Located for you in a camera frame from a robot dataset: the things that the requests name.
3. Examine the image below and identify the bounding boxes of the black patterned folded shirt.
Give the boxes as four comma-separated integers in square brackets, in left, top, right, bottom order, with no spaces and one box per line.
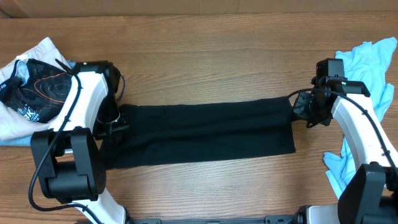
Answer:
[1,59,72,123]

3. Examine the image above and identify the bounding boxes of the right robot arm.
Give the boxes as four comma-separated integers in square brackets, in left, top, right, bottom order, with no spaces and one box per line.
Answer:
[291,58,397,224]

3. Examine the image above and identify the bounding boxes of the right black cable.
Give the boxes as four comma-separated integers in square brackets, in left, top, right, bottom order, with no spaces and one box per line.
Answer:
[287,88,398,178]

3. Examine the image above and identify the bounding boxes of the black t-shirt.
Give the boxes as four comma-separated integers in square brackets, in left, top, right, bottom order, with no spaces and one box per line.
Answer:
[99,97,295,169]

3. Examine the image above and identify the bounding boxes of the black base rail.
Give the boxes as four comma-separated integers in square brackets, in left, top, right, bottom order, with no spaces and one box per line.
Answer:
[126,212,308,224]

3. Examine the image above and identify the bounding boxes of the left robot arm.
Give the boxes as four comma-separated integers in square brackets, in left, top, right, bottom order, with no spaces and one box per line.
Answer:
[28,61,132,223]

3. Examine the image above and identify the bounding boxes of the light blue t-shirt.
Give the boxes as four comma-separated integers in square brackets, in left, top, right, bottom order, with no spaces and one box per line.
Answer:
[323,37,397,198]

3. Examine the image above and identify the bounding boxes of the beige folded garment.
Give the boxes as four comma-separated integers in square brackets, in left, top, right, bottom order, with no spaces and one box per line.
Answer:
[1,37,70,141]

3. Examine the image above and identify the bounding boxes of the blue denim jeans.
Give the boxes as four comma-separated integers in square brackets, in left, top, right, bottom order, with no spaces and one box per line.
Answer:
[0,60,78,147]

